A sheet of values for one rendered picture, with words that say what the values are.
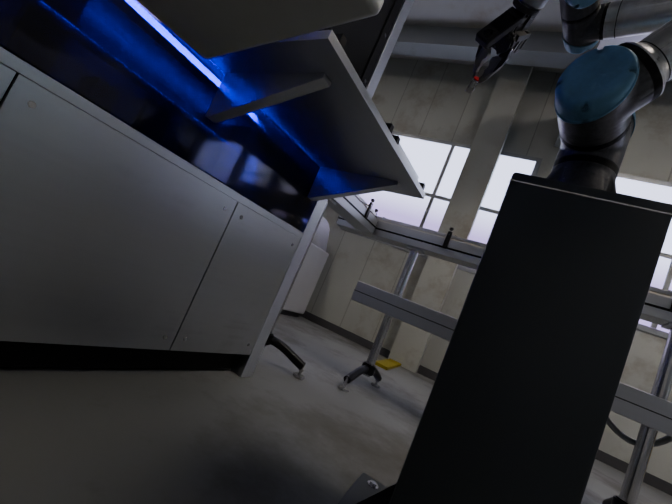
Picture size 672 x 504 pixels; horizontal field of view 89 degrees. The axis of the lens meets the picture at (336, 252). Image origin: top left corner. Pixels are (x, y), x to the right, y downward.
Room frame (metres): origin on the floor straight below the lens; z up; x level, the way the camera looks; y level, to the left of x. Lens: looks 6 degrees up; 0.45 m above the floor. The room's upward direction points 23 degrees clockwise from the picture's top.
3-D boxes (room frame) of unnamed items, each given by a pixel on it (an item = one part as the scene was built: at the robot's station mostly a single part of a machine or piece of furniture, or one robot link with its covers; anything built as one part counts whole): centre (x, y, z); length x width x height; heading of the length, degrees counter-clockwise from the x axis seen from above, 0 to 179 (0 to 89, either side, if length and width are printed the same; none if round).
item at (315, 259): (3.83, 0.46, 0.59); 0.68 x 0.54 x 1.18; 66
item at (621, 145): (0.68, -0.42, 0.96); 0.13 x 0.12 x 0.14; 139
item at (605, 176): (0.69, -0.42, 0.84); 0.15 x 0.15 x 0.10
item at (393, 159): (1.01, 0.18, 0.87); 0.70 x 0.48 x 0.02; 147
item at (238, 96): (0.79, 0.30, 0.79); 0.34 x 0.03 x 0.13; 57
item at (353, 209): (1.78, 0.07, 0.92); 0.69 x 0.15 x 0.16; 147
